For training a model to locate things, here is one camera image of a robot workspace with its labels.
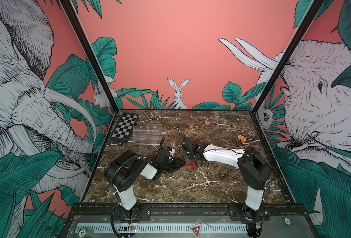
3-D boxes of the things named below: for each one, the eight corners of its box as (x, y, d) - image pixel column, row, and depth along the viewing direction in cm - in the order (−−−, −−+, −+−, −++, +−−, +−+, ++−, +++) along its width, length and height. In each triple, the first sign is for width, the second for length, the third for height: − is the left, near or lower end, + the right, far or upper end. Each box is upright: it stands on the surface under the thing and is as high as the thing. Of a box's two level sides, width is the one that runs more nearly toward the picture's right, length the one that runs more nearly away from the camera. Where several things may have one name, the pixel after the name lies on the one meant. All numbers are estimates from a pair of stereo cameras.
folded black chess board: (112, 140, 104) (110, 137, 101) (125, 116, 119) (123, 113, 115) (128, 142, 103) (126, 139, 100) (138, 118, 118) (137, 114, 115)
